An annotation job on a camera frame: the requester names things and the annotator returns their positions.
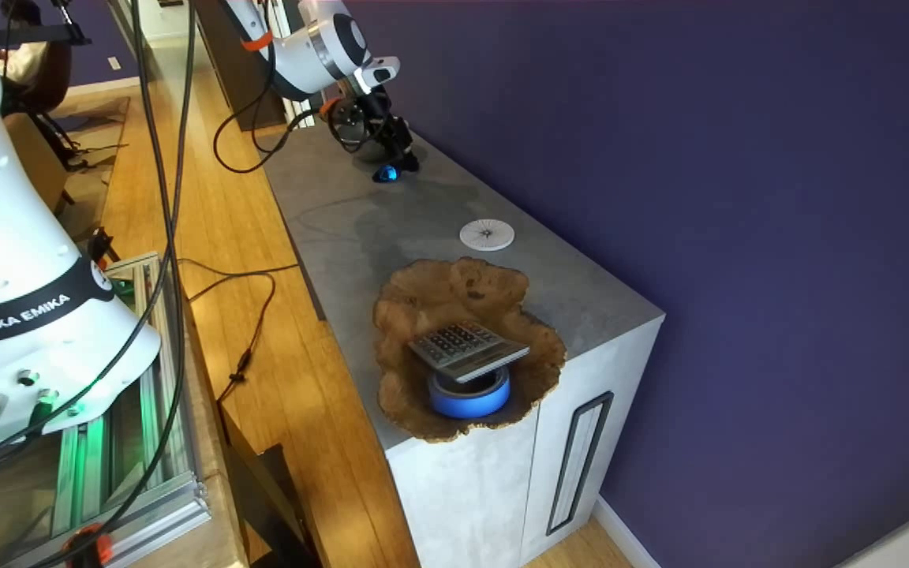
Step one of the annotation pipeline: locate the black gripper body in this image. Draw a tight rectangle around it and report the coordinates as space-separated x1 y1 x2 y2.
351 84 418 152

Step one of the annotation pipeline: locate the white round disc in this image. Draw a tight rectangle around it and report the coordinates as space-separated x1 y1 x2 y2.
459 214 521 256

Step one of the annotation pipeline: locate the grey Casio calculator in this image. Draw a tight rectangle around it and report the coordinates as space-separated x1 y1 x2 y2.
404 319 533 389

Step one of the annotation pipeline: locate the blue tape roll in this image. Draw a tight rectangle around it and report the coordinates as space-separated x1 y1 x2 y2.
425 365 519 427

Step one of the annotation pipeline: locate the grey concrete-look sideboard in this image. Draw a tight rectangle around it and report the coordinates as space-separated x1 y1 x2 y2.
262 117 669 568

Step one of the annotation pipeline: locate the black chair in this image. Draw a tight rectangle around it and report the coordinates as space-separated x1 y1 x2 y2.
0 0 97 177

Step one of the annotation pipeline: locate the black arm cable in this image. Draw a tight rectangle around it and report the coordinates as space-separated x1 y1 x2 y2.
210 27 322 177

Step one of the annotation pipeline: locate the black hanging cable bundle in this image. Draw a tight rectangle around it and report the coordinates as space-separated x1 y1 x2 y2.
116 0 203 424

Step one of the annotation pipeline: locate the black floor cable with connector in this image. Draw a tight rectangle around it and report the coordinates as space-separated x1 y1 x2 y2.
173 260 304 408

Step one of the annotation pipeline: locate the aluminium robot stand frame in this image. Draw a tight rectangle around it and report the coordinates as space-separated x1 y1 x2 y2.
0 250 215 568

